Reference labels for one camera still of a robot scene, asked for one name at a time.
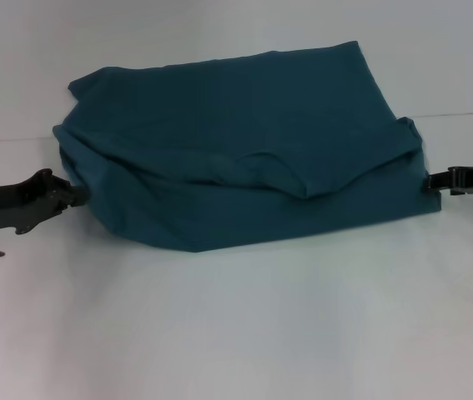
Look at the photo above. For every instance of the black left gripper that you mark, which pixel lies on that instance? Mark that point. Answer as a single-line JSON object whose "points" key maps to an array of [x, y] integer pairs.
{"points": [[15, 202]]}

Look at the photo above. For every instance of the teal t-shirt with pink print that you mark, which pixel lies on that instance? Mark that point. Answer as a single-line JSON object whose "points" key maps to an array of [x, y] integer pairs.
{"points": [[240, 146]]}

